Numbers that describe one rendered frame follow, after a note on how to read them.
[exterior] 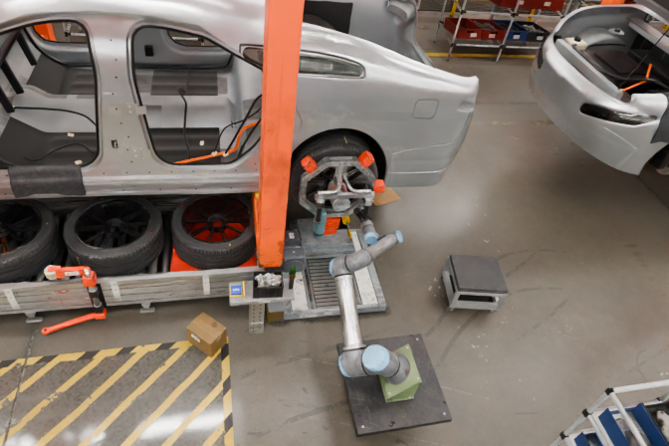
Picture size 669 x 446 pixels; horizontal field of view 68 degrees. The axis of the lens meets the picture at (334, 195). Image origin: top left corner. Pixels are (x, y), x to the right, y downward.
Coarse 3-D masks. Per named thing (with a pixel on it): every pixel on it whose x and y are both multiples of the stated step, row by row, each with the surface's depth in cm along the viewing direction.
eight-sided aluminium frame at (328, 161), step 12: (336, 156) 348; (348, 156) 350; (324, 168) 346; (360, 168) 352; (300, 180) 357; (372, 180) 362; (300, 192) 359; (312, 204) 373; (360, 204) 377; (336, 216) 381
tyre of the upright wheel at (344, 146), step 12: (324, 132) 359; (336, 132) 360; (348, 132) 364; (300, 144) 363; (312, 144) 354; (324, 144) 350; (336, 144) 348; (348, 144) 351; (360, 144) 361; (300, 156) 355; (312, 156) 347; (324, 156) 349; (300, 168) 352; (372, 168) 366; (300, 204) 377
